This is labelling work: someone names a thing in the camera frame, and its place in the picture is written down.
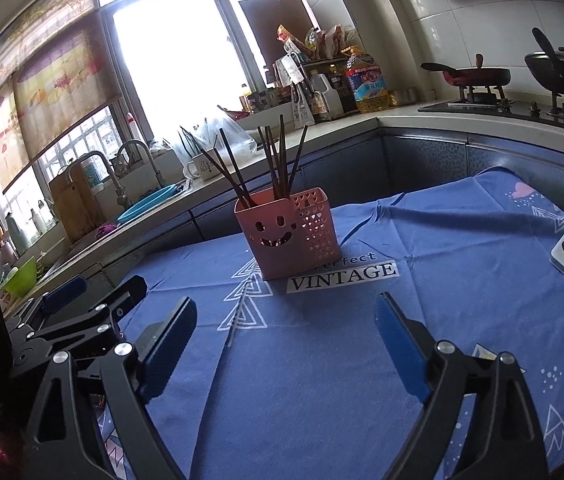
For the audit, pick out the red frying pan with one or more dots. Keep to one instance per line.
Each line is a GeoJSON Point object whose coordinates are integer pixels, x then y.
{"type": "Point", "coordinates": [477, 77]}

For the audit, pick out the pink plastic utensil holder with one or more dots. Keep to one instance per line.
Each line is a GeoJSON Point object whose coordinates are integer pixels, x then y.
{"type": "Point", "coordinates": [272, 255]}

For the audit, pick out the yellow cooking oil bottle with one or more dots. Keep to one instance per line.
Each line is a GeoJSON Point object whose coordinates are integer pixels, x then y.
{"type": "Point", "coordinates": [367, 85]}

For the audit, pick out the bundle of chopsticks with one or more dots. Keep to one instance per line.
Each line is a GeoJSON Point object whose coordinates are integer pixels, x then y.
{"type": "Point", "coordinates": [278, 187]}

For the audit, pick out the blue printed tablecloth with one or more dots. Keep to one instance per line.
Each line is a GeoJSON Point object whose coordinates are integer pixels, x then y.
{"type": "Point", "coordinates": [312, 360]}

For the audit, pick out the white knife block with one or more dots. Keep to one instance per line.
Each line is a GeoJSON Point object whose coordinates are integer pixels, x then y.
{"type": "Point", "coordinates": [302, 107]}

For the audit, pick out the steel kitchen faucet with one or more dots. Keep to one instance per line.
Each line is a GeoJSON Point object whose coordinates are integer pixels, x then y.
{"type": "Point", "coordinates": [107, 165]}
{"type": "Point", "coordinates": [134, 144]}

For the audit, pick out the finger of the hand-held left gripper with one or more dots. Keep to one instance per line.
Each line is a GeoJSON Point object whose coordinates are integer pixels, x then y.
{"type": "Point", "coordinates": [117, 297]}
{"type": "Point", "coordinates": [64, 291]}

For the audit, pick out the blue plastic basin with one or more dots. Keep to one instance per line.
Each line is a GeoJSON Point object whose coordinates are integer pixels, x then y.
{"type": "Point", "coordinates": [147, 205]}

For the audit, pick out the green plastic bowl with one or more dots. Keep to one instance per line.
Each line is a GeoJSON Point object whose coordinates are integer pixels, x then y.
{"type": "Point", "coordinates": [19, 280]}

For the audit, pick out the printed roller blind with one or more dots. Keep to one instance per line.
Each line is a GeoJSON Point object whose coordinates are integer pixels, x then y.
{"type": "Point", "coordinates": [62, 85]}

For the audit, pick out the white plastic jug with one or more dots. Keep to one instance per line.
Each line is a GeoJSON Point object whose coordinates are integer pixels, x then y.
{"type": "Point", "coordinates": [322, 100]}

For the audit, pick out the kitchen counter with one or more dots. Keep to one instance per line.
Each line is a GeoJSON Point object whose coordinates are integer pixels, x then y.
{"type": "Point", "coordinates": [437, 160]}

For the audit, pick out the black wok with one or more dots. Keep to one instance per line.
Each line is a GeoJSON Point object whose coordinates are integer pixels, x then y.
{"type": "Point", "coordinates": [562, 72]}

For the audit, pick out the white mug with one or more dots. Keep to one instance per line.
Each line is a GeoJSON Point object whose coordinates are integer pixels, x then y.
{"type": "Point", "coordinates": [204, 167]}

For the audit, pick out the teal cup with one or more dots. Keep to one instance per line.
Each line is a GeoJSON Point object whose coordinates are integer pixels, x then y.
{"type": "Point", "coordinates": [94, 177]}

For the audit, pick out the wooden cutting board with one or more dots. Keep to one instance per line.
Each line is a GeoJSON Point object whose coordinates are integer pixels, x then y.
{"type": "Point", "coordinates": [74, 205]}

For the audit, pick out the gas stove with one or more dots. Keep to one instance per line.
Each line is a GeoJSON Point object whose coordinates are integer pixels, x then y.
{"type": "Point", "coordinates": [512, 110]}

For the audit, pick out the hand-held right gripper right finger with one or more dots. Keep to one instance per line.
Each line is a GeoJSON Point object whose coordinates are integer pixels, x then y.
{"type": "Point", "coordinates": [402, 350]}

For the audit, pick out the clear plastic bag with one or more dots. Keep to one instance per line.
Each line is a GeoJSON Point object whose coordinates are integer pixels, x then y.
{"type": "Point", "coordinates": [227, 135]}

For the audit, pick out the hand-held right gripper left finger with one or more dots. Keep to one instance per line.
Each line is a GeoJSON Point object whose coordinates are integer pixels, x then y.
{"type": "Point", "coordinates": [167, 355]}

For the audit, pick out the row of snack packets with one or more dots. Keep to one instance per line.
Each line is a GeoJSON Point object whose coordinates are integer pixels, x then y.
{"type": "Point", "coordinates": [317, 40]}

